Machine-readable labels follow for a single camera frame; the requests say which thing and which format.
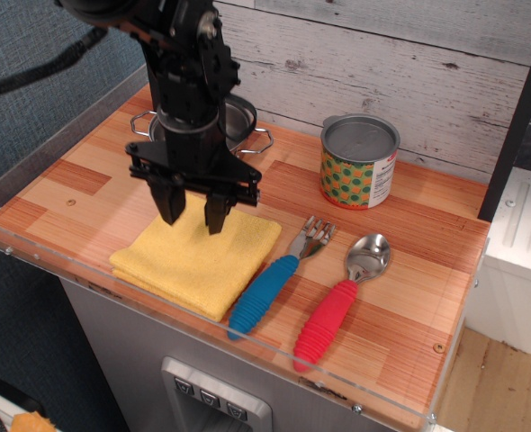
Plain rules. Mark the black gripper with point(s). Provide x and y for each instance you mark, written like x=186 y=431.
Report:
x=198 y=161

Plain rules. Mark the yellow towel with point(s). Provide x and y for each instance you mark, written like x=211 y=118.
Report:
x=184 y=264

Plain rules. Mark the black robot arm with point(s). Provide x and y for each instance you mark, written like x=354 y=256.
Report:
x=191 y=74

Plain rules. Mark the stainless steel pot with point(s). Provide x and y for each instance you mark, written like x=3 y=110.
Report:
x=243 y=136

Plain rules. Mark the patterned toy can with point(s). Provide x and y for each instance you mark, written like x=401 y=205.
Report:
x=358 y=157

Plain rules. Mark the silver toy fridge cabinet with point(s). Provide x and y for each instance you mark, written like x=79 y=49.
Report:
x=130 y=346

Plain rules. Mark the dispenser button panel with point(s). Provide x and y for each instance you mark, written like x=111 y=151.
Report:
x=201 y=402

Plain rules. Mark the orange cloth at corner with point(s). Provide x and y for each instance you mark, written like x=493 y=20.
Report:
x=31 y=422

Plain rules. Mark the white plastic appliance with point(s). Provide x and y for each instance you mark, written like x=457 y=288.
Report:
x=499 y=304

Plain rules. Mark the blue handled fork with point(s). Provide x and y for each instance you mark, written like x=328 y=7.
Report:
x=257 y=299

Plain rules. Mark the red handled spoon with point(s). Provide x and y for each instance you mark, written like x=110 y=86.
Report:
x=367 y=259

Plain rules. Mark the black right frame post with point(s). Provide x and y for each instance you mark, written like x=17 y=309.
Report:
x=508 y=153

